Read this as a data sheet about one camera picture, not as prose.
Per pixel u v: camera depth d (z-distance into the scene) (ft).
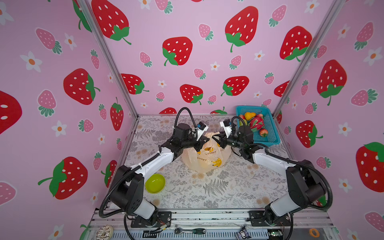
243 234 2.22
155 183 2.75
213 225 2.40
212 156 2.78
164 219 2.41
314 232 2.31
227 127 2.39
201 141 2.37
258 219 2.39
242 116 3.75
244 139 2.15
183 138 2.19
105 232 2.25
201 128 2.30
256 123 3.44
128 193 1.43
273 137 3.22
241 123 2.01
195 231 2.30
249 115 3.73
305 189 1.46
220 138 2.45
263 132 3.42
